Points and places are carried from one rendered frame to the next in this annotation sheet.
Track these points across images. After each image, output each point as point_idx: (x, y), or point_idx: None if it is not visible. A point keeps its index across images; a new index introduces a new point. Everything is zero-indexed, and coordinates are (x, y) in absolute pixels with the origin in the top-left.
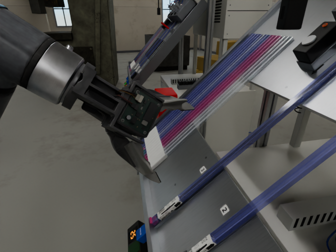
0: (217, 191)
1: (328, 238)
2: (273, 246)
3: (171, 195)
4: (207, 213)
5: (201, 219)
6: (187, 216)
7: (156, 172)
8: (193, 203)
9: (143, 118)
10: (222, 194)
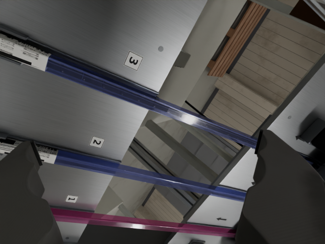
0: (111, 117)
1: None
2: (100, 192)
3: (31, 9)
4: (74, 124)
5: (59, 121)
6: (39, 95)
7: (42, 164)
8: (66, 90)
9: None
10: (112, 127)
